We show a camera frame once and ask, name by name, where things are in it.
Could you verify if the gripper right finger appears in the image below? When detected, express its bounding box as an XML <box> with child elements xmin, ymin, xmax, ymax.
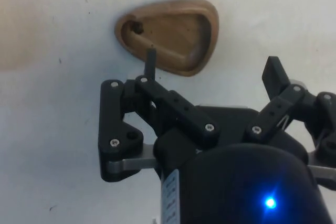
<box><xmin>245</xmin><ymin>56</ymin><xmax>336</xmax><ymax>168</ymax></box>

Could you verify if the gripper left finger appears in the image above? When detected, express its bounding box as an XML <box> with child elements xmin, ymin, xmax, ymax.
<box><xmin>97</xmin><ymin>48</ymin><xmax>221</xmax><ymax>183</ymax></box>

